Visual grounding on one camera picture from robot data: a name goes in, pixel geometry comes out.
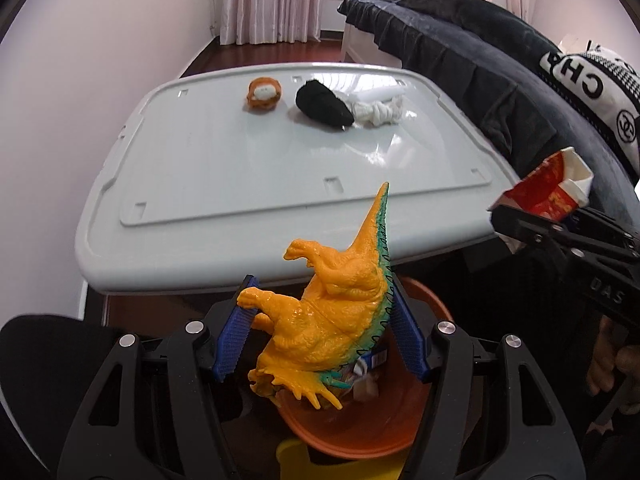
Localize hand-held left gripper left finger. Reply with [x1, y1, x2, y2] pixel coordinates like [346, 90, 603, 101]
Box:
[59, 274, 263, 480]

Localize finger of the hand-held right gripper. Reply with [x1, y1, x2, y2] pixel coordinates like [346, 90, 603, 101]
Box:
[567, 207, 640, 253]
[490, 204, 593, 281]

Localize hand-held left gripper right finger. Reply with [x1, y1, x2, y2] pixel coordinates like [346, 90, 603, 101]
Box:
[389, 272, 586, 480]

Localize red paper carton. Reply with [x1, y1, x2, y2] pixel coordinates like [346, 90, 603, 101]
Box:
[487, 146, 595, 222]

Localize orange dinosaur toy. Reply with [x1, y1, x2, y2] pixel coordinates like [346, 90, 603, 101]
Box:
[236, 181, 396, 411]

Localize orange plastic bin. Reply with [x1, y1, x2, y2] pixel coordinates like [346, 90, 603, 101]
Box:
[272, 276, 453, 461]

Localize person's right hand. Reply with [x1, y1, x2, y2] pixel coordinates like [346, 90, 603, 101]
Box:
[586, 316, 640, 397]

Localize crumpled white wrapper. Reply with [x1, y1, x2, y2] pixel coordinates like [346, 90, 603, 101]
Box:
[352, 375, 381, 401]

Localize black and white printed cushion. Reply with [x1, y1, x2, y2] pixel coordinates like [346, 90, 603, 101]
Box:
[539, 45, 640, 181]

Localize grey plastic bin lid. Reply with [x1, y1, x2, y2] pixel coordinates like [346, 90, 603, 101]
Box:
[74, 61, 522, 295]

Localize dark blue blanket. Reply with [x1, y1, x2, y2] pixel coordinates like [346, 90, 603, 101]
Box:
[337, 0, 640, 241]

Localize white sock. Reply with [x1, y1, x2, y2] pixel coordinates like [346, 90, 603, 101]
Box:
[349, 94, 407, 128]

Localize black sock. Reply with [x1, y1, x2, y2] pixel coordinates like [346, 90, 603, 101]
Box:
[295, 80, 356, 132]

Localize orange round plush toy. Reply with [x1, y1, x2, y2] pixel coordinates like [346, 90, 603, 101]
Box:
[244, 76, 282, 112]

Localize white bed frame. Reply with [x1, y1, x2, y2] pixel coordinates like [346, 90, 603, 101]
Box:
[340, 22, 403, 68]

